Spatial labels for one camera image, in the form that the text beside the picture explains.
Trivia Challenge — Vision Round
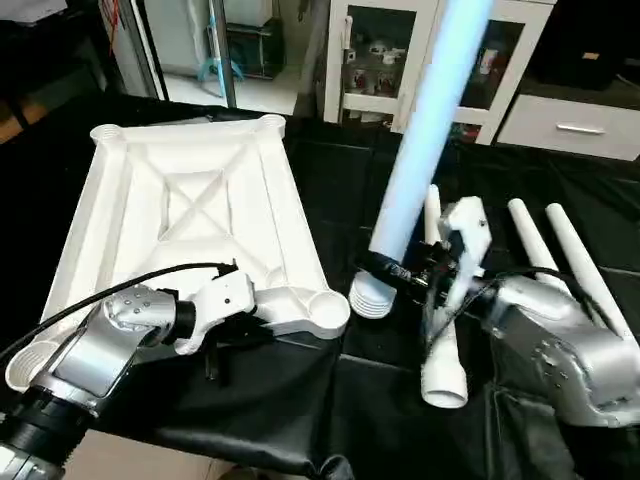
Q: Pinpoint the white plastic table top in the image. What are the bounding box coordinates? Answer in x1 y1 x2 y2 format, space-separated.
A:
5 115 351 393

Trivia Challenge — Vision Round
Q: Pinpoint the white plastic table leg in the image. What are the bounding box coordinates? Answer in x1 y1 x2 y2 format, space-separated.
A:
508 198 563 279
545 203 636 346
420 185 469 409
350 0 496 321

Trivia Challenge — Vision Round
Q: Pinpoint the black table mat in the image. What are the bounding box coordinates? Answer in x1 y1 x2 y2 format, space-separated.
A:
0 90 640 476

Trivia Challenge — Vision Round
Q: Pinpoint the white drawer unit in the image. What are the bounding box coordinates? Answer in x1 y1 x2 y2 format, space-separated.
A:
497 93 640 161

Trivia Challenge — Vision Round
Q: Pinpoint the white glass door cabinet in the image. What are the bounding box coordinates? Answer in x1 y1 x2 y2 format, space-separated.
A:
325 0 531 146

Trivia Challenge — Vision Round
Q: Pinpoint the turquoise plastic stand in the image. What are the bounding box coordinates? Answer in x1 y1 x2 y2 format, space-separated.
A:
195 55 241 86

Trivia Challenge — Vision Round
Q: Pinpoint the black case with yellow label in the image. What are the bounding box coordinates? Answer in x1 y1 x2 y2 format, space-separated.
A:
530 0 626 91

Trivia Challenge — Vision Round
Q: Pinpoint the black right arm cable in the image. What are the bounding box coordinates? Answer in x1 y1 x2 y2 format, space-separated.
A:
425 270 501 351

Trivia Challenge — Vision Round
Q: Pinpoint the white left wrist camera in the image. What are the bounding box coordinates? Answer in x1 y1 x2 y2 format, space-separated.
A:
175 270 259 356

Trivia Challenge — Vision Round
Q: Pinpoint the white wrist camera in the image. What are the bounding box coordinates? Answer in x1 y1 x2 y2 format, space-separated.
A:
440 197 491 331
175 270 259 356

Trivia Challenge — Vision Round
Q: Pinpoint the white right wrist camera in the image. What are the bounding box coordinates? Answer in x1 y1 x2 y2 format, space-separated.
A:
440 197 491 331

